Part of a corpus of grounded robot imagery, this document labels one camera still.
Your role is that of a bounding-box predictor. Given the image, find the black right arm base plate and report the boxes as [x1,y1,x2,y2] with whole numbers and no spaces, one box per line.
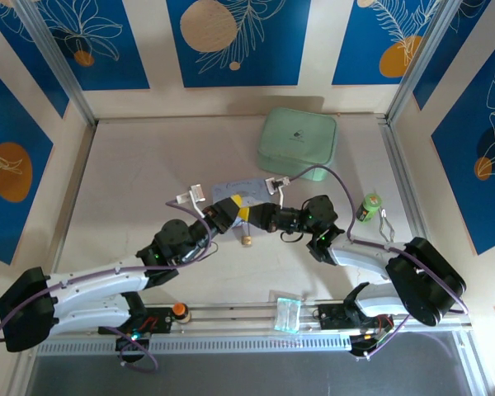
[316,303,399,361]

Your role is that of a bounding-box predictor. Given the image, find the green cylindrical can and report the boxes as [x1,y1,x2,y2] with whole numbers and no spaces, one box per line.
[356,193,382,225]

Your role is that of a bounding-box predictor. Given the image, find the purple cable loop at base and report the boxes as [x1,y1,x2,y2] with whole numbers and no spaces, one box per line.
[118,337,159,375]

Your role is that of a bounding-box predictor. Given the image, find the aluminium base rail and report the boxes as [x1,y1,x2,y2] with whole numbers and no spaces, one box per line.
[35,304,474,357]

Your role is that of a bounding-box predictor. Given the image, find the blue floral wall panel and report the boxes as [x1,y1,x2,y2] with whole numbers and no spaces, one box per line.
[430,40,495,256]
[165,0,314,88]
[331,0,460,87]
[35,0,151,92]
[0,57,55,266]

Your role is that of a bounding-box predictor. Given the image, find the aluminium frame post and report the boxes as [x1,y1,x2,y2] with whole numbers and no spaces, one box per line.
[384,0,451,126]
[12,0,99,126]

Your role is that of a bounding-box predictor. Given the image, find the mint green zipper pouch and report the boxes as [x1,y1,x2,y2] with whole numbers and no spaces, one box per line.
[255,106,340,183]

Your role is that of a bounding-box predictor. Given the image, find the blue Cinnamoroll tin box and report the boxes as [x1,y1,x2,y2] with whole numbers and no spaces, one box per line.
[210,177,274,209]

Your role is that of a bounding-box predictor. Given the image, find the clear plastic bag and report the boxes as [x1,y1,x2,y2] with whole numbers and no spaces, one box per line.
[269,290,305,332]

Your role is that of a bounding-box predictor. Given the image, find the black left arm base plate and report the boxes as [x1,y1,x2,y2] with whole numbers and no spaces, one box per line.
[97,304,179,352]

